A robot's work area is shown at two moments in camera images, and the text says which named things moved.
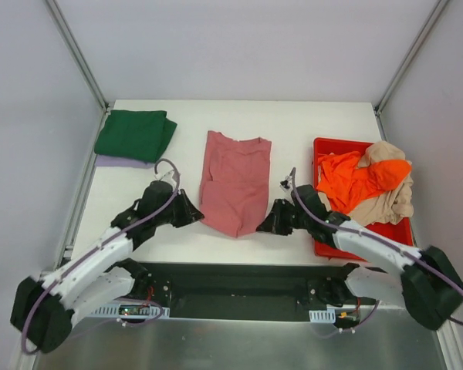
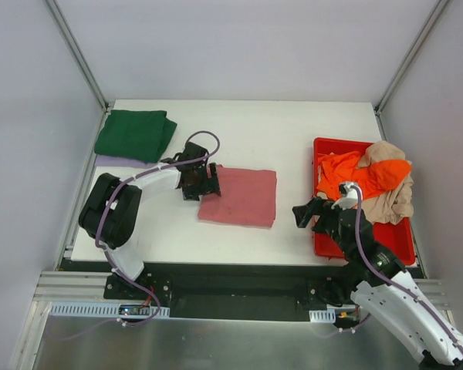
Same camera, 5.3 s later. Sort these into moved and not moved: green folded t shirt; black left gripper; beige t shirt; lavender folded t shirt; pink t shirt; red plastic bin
Moved: pink t shirt; black left gripper
Not moved: green folded t shirt; red plastic bin; beige t shirt; lavender folded t shirt
